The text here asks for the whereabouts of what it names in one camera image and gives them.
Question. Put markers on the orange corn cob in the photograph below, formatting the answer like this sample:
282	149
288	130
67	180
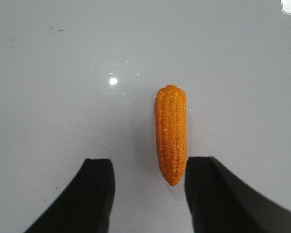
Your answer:
171	132

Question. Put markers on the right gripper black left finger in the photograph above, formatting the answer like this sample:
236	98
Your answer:
86	203

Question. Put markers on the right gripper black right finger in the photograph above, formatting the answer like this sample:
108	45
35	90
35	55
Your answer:
220	202

